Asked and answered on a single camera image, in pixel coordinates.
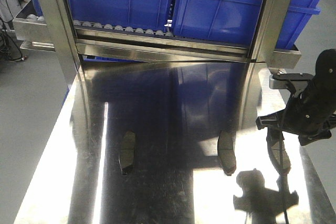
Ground brake pad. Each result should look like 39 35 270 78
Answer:
217 131 236 176
119 131 136 175
266 128 291 175

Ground right blue plastic bin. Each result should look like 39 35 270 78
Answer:
172 0 320 49

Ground black floor cables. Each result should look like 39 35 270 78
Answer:
0 16 29 63

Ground stainless steel roller rack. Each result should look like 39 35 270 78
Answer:
13 0 301 77

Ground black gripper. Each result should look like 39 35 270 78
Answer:
256 49 335 182

